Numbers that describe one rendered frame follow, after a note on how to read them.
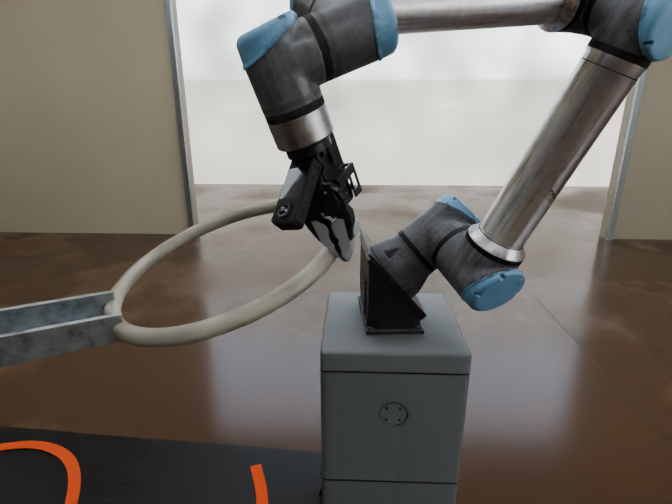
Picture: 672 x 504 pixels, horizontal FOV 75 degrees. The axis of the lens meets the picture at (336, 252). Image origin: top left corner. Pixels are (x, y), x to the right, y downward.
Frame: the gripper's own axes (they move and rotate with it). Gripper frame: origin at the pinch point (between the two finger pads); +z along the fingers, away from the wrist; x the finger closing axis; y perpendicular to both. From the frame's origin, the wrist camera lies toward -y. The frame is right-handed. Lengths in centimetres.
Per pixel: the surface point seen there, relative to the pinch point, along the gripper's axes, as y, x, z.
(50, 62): 265, 469, -76
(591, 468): 71, -29, 162
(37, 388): 3, 228, 86
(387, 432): 10, 15, 67
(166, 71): 311, 362, -28
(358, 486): 1, 26, 83
